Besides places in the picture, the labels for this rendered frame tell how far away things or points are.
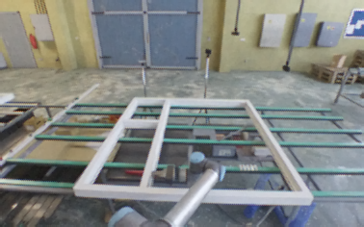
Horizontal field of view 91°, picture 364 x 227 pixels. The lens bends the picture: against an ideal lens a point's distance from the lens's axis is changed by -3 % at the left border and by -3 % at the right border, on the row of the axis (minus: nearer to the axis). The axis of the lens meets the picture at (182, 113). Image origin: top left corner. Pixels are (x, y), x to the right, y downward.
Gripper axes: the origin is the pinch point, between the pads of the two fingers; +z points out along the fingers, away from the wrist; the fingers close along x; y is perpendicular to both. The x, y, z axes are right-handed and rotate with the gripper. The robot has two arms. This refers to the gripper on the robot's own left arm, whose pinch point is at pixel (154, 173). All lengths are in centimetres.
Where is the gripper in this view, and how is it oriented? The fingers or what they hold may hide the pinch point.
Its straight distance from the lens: 135.0
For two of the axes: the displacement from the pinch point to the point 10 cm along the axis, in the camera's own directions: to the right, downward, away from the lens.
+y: -0.1, 8.8, 4.7
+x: 0.4, -4.7, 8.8
